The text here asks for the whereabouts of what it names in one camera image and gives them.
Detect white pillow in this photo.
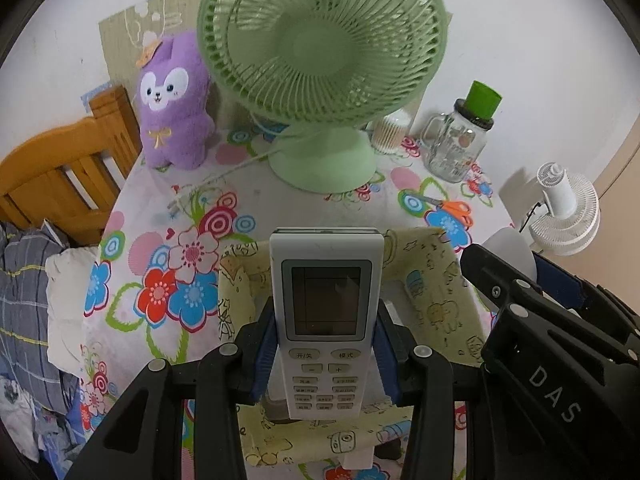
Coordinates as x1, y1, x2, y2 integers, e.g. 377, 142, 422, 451
45, 245, 103, 376

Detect glass mug with green lid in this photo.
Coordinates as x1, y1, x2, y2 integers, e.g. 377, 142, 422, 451
420, 80, 503, 183

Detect grey plaid bedding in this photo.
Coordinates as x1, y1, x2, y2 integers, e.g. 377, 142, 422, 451
0, 220, 83, 411

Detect beige door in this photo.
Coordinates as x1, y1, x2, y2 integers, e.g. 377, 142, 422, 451
592, 125, 640, 221

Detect white standing fan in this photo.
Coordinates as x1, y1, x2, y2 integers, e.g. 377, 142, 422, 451
520, 161, 601, 257

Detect white fan power cord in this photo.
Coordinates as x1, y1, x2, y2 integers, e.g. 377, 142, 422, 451
167, 147, 286, 213

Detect purple plush rabbit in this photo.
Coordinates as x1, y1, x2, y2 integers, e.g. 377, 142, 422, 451
136, 30, 216, 171

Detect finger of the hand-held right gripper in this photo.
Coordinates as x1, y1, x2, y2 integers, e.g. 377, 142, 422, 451
460, 244, 543, 321
531, 251, 626, 313

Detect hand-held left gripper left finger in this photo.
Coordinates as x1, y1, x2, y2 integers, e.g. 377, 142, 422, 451
65, 305, 275, 480

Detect yellow printed storage box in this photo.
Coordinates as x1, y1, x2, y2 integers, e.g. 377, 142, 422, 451
217, 227, 493, 468

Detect clear cotton swab jar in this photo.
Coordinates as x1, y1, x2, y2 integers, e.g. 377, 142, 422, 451
372, 109, 412, 156

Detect white remote control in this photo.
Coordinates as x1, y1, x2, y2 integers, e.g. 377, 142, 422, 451
270, 227, 386, 421

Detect wooden bed headboard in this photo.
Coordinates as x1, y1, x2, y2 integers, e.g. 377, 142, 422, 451
0, 85, 143, 246

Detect white printed cloth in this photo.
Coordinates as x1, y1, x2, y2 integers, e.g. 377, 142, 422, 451
0, 375, 56, 461

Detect blue paper sticker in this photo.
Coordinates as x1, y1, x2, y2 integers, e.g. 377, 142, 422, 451
80, 80, 113, 106

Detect black fan cable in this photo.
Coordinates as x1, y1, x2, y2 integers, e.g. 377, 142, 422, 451
520, 200, 546, 233

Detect floral tablecloth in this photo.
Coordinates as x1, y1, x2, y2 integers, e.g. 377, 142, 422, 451
65, 120, 516, 480

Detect green desk fan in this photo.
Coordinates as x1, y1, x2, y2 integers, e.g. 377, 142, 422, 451
196, 0, 448, 194

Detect orange handled scissors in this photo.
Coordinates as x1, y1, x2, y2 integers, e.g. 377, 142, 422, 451
422, 192, 475, 228

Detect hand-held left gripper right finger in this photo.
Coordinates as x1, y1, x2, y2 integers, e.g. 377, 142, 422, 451
372, 300, 493, 480

